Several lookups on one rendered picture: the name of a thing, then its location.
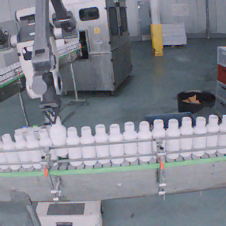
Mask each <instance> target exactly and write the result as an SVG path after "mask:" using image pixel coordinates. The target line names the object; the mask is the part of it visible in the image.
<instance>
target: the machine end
mask: <svg viewBox="0 0 226 226"><path fill-rule="evenodd" d="M125 1H127V0H62V2H63V4H64V7H65V8H66V9H67V11H71V12H72V13H73V16H74V17H75V19H76V21H77V22H78V29H79V41H82V40H86V41H85V42H83V44H84V43H86V42H87V44H86V45H87V46H88V53H89V54H88V55H86V56H84V57H83V58H81V59H78V60H76V61H75V63H73V71H74V75H75V83H76V90H111V91H112V94H110V95H109V96H115V94H114V93H113V91H114V90H115V89H116V88H117V87H118V86H119V85H124V83H122V82H123V80H124V79H125V78H126V77H131V76H130V75H129V74H130V73H131V71H132V67H133V65H132V63H131V50H130V49H131V47H130V43H131V42H132V41H129V35H130V32H129V28H128V20H127V10H126V9H127V6H126V2H125ZM53 13H55V11H54V8H53V6H52V3H51V2H49V22H50V23H51V24H52V25H53V26H54V27H55V24H54V19H53ZM58 72H59V73H60V74H61V77H62V81H63V88H62V91H65V94H64V96H67V95H69V93H67V92H66V91H74V89H73V87H74V85H73V79H72V74H71V67H70V64H69V65H68V66H65V67H63V68H61V69H59V71H58Z"/></svg>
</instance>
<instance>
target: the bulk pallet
mask: <svg viewBox="0 0 226 226"><path fill-rule="evenodd" d="M160 24H161V25H162V42H163V48H169V46H171V48H173V47H176V46H178V45H181V46H178V47H186V42H187V39H186V35H185V33H186V31H185V23H178V22H174V23H173V22H171V23H160ZM166 45H168V47H164V46H166Z"/></svg>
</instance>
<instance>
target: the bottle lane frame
mask: <svg viewBox="0 0 226 226"><path fill-rule="evenodd" d="M159 165H160V163H158V161H156V163H152V164H149V162H147V164H143V165H140V164H139V163H138V165H132V166H131V165H130V164H129V166H121V165H120V166H119V167H113V166H112V165H111V167H103V166H102V167H101V168H94V166H93V168H92V169H86V168H85V167H84V169H76V168H75V169H68V168H67V169H63V170H59V168H58V170H53V171H51V169H50V170H49V173H50V174H51V178H52V182H53V185H54V188H56V185H57V183H56V179H55V177H59V178H60V182H61V183H59V185H61V186H62V189H63V191H61V193H60V195H59V198H61V199H60V202H67V201H106V200H119V199H127V198H144V197H154V196H158V188H159ZM163 169H164V170H165V175H164V177H163V178H165V183H166V186H165V192H166V193H165V195H162V196H169V195H172V194H185V193H191V192H197V191H207V190H213V189H223V188H226V155H225V154H224V156H220V157H218V156H216V157H212V158H209V156H208V158H205V159H202V158H201V157H200V159H196V160H194V159H193V158H192V159H191V160H184V159H183V161H179V162H176V161H175V160H174V162H167V161H165V164H164V168H163ZM11 191H24V192H25V193H28V197H29V199H30V202H39V203H41V202H54V201H53V196H52V194H51V189H50V187H49V182H48V180H47V177H46V176H45V175H44V172H40V171H35V170H33V171H32V172H26V171H25V172H19V171H18V172H12V170H11V172H7V173H5V171H4V172H0V202H12V200H11V197H10V196H9V194H10V192H11Z"/></svg>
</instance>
